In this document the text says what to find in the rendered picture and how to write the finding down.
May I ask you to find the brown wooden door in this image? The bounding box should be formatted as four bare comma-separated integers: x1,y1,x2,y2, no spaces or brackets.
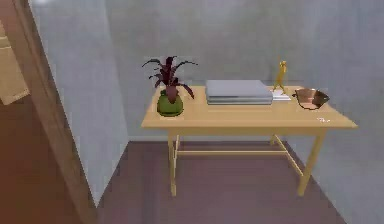
0,0,100,224

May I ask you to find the yellow figurine on white base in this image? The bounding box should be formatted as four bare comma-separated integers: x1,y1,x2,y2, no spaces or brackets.
270,60,292,102

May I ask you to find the copper bowl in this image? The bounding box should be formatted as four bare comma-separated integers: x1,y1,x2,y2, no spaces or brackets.
292,87,331,111

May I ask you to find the beige cabinet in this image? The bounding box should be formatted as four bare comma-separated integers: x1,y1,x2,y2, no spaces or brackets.
0,20,31,106

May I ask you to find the red plant in green pot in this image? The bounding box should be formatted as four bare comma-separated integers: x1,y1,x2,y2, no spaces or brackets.
141,55,199,118

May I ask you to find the grey closed laptop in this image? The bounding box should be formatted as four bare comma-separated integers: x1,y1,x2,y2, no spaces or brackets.
204,79,274,106

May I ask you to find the light wooden table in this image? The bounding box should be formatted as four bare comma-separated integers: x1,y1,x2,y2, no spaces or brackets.
140,85,359,198

